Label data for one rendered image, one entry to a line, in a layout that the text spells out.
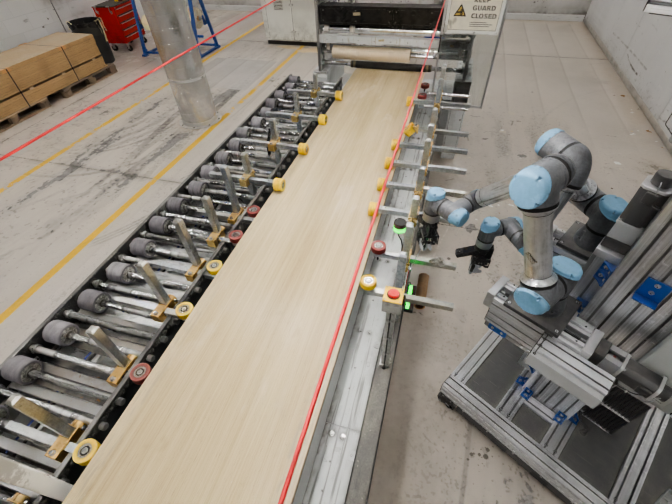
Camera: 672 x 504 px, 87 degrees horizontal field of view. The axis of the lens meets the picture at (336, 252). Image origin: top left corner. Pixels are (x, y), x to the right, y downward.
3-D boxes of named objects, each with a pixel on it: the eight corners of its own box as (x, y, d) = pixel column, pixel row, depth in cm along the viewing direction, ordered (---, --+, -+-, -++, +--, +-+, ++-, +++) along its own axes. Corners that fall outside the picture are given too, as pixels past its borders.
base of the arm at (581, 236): (614, 241, 168) (626, 225, 161) (602, 258, 161) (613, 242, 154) (580, 226, 176) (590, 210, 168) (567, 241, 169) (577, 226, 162)
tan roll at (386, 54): (463, 63, 352) (466, 49, 343) (463, 67, 344) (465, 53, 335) (325, 55, 383) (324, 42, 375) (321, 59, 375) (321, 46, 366)
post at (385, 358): (390, 359, 166) (399, 302, 134) (388, 369, 163) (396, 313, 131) (380, 357, 167) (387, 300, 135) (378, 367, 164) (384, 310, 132)
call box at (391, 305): (402, 301, 135) (404, 288, 130) (399, 316, 131) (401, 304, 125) (384, 297, 137) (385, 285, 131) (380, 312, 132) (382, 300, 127)
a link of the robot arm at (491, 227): (506, 224, 158) (488, 228, 157) (499, 242, 166) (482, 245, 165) (496, 213, 163) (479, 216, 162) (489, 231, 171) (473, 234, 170)
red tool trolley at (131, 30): (149, 41, 787) (133, -3, 729) (130, 53, 736) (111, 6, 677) (130, 41, 794) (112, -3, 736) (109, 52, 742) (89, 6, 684)
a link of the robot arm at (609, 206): (600, 237, 156) (616, 213, 146) (578, 218, 165) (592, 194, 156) (623, 232, 158) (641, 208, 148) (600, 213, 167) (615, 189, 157)
